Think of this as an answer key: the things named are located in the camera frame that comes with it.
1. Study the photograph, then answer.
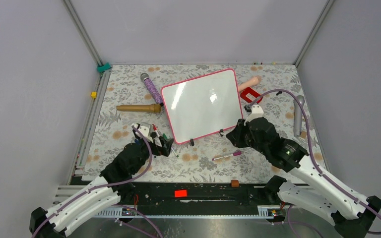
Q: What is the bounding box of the pink capped marker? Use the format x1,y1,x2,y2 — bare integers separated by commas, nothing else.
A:
211,151,242,161

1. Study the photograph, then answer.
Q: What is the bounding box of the green capped marker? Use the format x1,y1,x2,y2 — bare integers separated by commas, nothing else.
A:
162,133,179,158

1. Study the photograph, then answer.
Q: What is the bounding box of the small brown block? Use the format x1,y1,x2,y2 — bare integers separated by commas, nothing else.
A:
230,179,240,188

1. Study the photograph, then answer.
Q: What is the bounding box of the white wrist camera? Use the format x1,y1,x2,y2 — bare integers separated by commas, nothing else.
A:
245,104,264,123
131,123,158,144

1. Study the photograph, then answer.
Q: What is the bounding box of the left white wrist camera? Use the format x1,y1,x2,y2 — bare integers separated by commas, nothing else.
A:
131,123,158,144

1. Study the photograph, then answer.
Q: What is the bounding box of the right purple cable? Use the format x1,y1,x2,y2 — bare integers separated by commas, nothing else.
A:
248,89,381,238

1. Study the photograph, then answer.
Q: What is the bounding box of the pink toy microphone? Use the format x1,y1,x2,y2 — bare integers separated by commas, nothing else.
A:
238,75,262,92

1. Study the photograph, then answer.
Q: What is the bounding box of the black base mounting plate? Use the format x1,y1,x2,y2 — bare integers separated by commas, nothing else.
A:
119,182,287,212

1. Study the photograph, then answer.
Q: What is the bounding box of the red rectangular frame block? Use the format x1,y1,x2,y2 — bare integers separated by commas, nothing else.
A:
240,87,260,103

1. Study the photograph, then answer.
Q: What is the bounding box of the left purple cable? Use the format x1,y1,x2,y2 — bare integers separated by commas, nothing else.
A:
31,126,165,238

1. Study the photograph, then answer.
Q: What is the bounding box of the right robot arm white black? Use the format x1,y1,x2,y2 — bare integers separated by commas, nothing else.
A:
226,117,381,238

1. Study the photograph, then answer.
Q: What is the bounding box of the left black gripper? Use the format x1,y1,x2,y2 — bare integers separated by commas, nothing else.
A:
132,132,173,174

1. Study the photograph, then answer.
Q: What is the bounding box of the small tan wooden cube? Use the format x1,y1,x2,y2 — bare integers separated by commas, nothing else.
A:
300,131,307,139

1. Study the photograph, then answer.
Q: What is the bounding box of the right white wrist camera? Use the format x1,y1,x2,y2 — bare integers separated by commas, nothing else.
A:
245,104,264,123

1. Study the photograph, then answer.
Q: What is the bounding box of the pink framed whiteboard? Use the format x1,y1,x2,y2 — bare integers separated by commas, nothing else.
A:
161,68,243,144

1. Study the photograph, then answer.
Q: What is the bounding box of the teal corner bracket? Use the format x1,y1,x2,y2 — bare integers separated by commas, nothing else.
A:
96,62,112,73

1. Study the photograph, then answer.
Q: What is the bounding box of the purple cable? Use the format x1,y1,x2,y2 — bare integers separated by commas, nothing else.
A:
31,126,165,238
248,89,381,238

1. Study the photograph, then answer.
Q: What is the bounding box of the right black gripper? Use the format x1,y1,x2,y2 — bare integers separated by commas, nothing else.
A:
226,118,268,156

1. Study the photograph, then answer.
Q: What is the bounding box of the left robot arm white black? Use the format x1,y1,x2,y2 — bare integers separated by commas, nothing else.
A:
29,138,161,238

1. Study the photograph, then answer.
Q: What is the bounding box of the red tape label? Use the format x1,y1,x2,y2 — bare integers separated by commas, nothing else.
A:
174,189,188,198

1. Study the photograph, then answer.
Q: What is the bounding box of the aluminium slotted rail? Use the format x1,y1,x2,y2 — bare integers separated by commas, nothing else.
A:
93,206,283,219

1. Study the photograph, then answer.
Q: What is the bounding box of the purple glitter microphone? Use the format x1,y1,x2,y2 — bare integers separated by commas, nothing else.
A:
140,73,164,106

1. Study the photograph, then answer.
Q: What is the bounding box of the red capped marker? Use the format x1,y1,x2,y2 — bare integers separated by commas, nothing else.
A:
152,124,161,138

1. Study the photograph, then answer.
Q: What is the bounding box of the silver grey microphone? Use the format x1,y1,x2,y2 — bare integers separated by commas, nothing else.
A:
293,95,305,137

